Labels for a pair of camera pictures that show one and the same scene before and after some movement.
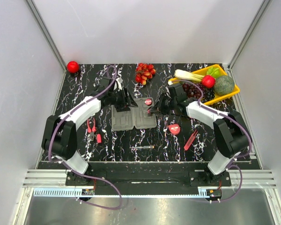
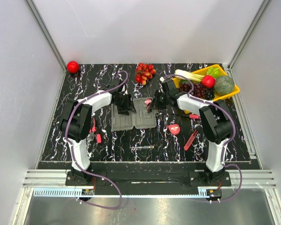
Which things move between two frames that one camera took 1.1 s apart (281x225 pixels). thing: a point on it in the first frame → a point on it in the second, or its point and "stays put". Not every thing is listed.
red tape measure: [174, 129] stays put
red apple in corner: [73, 66] stays put
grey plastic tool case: [137, 116] stays put
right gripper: [158, 107] → [155, 102]
